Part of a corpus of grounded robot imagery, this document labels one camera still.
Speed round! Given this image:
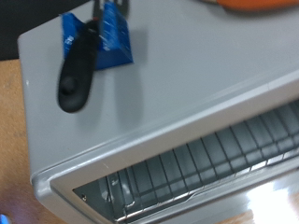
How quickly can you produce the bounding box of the silver toaster oven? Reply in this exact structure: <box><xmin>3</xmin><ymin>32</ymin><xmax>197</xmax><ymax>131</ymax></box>
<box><xmin>17</xmin><ymin>0</ymin><xmax>299</xmax><ymax>224</ymax></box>

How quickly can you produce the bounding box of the white bread slice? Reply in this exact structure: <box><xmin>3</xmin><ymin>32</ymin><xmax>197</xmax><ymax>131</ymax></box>
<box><xmin>199</xmin><ymin>0</ymin><xmax>299</xmax><ymax>13</ymax></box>

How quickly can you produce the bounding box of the wire oven rack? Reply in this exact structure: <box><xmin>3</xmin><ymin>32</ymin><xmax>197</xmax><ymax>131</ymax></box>
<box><xmin>106</xmin><ymin>99</ymin><xmax>299</xmax><ymax>222</ymax></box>

